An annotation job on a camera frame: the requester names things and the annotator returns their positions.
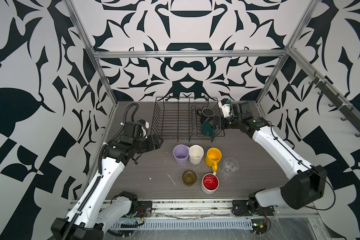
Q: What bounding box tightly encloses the white mug red inside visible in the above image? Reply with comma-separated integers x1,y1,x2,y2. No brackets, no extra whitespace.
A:
201,172,220,195

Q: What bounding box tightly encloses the white slotted cable duct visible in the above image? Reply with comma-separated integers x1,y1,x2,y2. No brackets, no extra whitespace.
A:
111,219,253,231

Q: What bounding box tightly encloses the lilac cup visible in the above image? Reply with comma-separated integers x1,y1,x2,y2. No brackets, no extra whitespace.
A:
173,145,189,167

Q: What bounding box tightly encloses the cream white cup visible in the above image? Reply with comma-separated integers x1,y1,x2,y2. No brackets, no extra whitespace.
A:
189,145,204,165

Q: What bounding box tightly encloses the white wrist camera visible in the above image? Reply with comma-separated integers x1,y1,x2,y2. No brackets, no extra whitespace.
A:
137,119,150,137
218,99,232,118

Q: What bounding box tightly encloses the black mug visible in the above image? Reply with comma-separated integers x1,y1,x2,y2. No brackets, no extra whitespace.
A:
196,107,215,124

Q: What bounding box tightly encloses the grey wall hook rail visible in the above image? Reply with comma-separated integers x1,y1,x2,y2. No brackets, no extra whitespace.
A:
308,71,360,145

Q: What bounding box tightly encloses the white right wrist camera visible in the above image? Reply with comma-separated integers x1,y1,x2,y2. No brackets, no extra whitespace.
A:
218,99,232,118

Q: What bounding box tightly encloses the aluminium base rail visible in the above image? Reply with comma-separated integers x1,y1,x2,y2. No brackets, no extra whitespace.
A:
138,199,318,218

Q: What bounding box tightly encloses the clear glass cup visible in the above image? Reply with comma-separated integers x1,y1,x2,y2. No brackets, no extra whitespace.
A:
222,158,240,177

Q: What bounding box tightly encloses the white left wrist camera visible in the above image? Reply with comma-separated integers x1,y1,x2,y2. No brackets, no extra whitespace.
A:
137,119,150,137

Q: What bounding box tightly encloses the olive glass cup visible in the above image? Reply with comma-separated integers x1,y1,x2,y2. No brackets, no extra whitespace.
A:
182,170,197,187

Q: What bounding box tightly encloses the black wire dish rack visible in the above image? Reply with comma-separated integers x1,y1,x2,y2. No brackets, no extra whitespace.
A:
151,97,225,141

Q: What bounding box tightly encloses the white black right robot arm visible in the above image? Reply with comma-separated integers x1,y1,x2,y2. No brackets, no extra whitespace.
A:
217,99,332,215

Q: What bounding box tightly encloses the yellow mug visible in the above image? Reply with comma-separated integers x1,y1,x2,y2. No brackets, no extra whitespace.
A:
205,148,222,172

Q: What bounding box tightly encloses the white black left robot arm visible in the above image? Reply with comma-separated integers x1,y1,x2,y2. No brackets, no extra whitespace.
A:
51,103,164,240

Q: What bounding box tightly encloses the green mug cream inside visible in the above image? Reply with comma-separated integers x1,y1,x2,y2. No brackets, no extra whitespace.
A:
202,117,217,137

